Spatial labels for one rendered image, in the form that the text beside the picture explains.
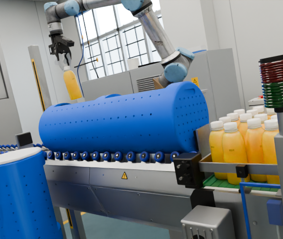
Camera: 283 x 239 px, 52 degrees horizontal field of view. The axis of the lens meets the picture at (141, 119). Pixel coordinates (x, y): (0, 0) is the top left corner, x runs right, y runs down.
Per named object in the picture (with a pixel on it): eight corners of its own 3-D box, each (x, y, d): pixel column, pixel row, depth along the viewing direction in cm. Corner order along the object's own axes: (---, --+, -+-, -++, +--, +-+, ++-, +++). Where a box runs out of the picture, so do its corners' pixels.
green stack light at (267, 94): (269, 104, 63) (266, 81, 63) (302, 100, 59) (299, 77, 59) (260, 109, 58) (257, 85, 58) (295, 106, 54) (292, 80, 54)
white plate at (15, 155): (14, 160, 124) (15, 163, 124) (52, 144, 150) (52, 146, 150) (-34, 167, 133) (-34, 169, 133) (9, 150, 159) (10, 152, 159)
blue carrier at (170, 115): (83, 147, 181) (76, 102, 179) (213, 145, 125) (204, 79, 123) (42, 158, 159) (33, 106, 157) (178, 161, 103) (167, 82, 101)
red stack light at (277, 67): (266, 81, 63) (263, 63, 62) (299, 76, 59) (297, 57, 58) (257, 85, 58) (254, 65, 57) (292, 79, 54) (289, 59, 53)
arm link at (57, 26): (64, 22, 161) (51, 22, 155) (66, 31, 162) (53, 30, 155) (56, 26, 166) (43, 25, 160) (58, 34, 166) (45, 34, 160)
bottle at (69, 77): (68, 101, 165) (58, 71, 163) (78, 97, 170) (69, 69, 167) (74, 99, 160) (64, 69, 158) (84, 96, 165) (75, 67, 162)
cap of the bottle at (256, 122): (245, 125, 90) (244, 120, 89) (257, 123, 90) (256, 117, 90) (251, 127, 86) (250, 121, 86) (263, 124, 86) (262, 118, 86)
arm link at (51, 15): (52, 0, 154) (39, 4, 157) (56, 21, 155) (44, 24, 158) (61, 2, 161) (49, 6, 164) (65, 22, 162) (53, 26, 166)
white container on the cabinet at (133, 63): (135, 70, 388) (133, 59, 386) (143, 68, 376) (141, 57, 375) (126, 71, 377) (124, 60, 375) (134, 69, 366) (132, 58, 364)
